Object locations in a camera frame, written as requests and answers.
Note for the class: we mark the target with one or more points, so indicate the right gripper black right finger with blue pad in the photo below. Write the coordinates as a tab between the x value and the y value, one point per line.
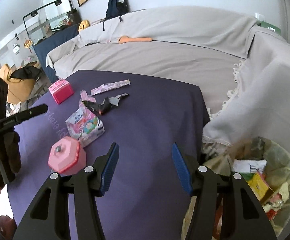
243	216

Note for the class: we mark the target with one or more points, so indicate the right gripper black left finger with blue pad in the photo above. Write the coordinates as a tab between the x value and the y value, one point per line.
47	216

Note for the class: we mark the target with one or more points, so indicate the white pink wipes pack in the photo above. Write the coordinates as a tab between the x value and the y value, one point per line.
84	126

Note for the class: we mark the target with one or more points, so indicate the black torn wrapper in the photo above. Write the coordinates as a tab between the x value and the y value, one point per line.
105	106

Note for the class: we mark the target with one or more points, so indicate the pink drink pouch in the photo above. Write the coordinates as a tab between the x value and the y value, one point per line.
84	96

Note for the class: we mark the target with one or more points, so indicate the pink torn wrapper strip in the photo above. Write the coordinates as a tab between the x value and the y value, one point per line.
109	86

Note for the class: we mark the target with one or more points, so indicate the pink hexagonal lidded box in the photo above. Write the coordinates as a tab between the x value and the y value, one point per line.
67	157

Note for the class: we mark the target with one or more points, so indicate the yellow jacket on chair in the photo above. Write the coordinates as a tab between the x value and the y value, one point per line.
20	82

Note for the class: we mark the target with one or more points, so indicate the pink square tissue box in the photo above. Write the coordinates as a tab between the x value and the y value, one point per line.
61	90

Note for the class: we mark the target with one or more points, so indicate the dark blue cabinet cover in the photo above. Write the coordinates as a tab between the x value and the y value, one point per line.
44	47

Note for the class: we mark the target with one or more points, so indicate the purple tablecloth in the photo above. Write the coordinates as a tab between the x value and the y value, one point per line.
145	198

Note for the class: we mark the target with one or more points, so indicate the grey cloth covered sofa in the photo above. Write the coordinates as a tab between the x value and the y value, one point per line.
242	69

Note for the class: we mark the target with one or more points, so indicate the glass fish tank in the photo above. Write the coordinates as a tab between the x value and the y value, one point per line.
49	19

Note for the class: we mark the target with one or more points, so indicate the yellow plush toy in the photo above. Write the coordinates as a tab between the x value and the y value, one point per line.
83	25

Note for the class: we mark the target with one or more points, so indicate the orange back scratcher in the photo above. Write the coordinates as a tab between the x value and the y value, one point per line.
127	39

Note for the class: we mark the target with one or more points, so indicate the dark blue backpack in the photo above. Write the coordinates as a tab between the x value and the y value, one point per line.
116	8

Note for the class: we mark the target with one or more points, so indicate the green digital clock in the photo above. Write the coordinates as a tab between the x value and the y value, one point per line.
270	27

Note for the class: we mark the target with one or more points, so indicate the white wall socket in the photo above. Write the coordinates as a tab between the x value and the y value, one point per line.
259	17

